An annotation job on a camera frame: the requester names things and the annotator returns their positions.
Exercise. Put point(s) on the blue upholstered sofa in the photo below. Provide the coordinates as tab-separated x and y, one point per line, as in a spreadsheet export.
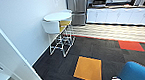
141	72

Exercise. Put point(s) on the white lower kitchen cabinets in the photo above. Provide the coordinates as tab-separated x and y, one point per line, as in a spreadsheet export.
120	17

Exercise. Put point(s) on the black microwave oven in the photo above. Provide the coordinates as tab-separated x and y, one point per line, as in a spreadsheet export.
99	2

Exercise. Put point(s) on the stainless steel fridge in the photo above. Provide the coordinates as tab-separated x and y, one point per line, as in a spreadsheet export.
77	7

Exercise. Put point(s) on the white wardrobe door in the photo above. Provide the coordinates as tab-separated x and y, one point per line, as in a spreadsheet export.
12	47

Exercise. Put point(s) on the white metal rack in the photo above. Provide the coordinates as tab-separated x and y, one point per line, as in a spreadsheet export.
52	31

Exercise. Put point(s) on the white round table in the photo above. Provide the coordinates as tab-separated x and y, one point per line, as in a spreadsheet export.
57	16

